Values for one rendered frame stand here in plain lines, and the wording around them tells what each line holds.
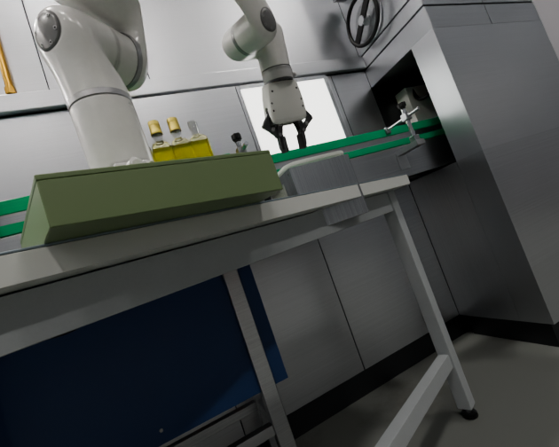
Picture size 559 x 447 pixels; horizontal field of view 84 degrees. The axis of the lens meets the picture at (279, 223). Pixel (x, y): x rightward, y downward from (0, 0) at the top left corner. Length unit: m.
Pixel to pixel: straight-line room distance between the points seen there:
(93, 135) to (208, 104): 0.78
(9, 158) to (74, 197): 0.92
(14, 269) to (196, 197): 0.19
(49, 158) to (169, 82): 0.48
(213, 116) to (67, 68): 0.73
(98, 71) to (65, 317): 0.36
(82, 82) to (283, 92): 0.44
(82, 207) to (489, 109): 1.37
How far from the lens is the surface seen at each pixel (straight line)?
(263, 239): 0.58
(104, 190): 0.37
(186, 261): 0.49
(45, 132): 1.28
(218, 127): 1.24
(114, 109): 0.56
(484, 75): 1.53
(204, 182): 0.42
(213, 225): 0.48
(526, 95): 1.69
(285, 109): 0.81
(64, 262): 0.41
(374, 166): 1.21
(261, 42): 0.77
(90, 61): 0.59
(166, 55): 1.41
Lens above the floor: 0.66
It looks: 4 degrees up
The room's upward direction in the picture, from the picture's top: 19 degrees counter-clockwise
